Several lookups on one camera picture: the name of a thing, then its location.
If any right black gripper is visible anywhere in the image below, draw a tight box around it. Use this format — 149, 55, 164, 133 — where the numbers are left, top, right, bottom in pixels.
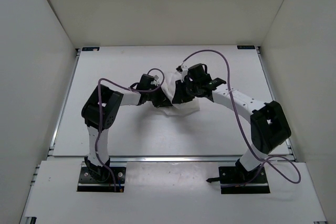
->
172, 79, 201, 104

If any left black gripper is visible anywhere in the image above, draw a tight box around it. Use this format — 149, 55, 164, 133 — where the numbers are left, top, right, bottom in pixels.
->
146, 84, 172, 108

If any white pleated skirt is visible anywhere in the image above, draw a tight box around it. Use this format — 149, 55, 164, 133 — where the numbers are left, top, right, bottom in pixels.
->
161, 71, 200, 116

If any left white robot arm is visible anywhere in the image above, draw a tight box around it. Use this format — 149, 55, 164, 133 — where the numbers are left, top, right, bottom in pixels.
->
81, 73, 172, 185

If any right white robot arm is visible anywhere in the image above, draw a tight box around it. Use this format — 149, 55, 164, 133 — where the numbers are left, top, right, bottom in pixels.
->
172, 63, 291, 182

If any right blue corner sticker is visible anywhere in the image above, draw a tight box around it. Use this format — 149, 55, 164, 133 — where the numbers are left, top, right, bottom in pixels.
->
237, 45, 255, 50

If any blue corner sticker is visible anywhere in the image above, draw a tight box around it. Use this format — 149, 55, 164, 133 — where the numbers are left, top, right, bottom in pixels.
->
81, 47, 100, 51
237, 45, 255, 50

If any left blue corner sticker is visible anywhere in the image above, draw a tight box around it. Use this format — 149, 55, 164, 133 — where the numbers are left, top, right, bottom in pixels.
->
81, 47, 100, 51

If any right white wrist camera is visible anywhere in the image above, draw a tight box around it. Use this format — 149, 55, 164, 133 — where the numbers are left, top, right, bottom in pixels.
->
176, 65, 188, 80

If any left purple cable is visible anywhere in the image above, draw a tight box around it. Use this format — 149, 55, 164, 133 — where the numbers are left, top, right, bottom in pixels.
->
94, 68, 161, 192

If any purple cable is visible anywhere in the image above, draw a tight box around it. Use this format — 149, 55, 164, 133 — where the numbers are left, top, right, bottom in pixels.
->
94, 68, 161, 192
176, 49, 301, 188

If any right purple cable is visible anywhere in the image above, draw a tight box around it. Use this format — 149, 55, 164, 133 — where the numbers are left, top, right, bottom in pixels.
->
176, 49, 301, 188

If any aluminium front rail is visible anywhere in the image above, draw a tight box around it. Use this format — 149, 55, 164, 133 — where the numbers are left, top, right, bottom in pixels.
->
49, 155, 296, 163

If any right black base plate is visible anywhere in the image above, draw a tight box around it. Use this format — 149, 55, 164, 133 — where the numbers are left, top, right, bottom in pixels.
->
206, 166, 270, 195

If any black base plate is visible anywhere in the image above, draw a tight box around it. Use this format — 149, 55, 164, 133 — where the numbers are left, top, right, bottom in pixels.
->
77, 163, 127, 193
206, 166, 270, 195

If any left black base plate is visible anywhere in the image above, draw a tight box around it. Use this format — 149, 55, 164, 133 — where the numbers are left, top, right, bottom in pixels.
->
77, 163, 127, 193

